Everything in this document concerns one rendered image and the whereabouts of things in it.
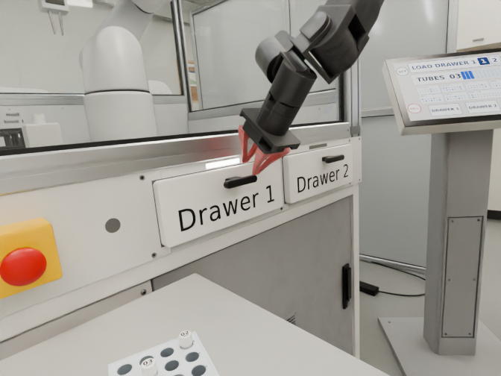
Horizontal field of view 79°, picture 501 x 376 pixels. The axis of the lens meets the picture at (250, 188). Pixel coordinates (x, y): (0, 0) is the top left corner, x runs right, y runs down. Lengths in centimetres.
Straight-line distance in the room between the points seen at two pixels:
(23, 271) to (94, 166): 16
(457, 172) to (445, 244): 27
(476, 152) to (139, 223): 113
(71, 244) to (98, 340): 13
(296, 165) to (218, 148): 21
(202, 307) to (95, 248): 17
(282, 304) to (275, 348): 45
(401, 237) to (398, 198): 26
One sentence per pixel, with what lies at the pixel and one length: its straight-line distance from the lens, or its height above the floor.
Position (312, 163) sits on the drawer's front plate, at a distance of 76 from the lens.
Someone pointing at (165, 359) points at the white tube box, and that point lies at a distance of 33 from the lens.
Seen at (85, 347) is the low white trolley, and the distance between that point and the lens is 45.
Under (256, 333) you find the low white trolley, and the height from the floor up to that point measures 76.
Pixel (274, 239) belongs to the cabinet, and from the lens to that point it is 73.
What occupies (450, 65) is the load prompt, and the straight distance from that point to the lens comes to 132.
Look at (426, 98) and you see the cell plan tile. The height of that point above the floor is 104.
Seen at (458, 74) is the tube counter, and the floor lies 111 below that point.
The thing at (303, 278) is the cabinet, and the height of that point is 59.
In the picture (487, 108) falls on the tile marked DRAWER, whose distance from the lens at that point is 122.
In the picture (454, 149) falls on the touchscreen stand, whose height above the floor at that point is 87.
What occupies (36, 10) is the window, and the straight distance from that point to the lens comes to 51.
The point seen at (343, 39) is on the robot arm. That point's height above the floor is 111.
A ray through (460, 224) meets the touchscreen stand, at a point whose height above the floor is 59.
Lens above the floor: 100
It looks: 12 degrees down
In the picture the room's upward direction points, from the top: 5 degrees counter-clockwise
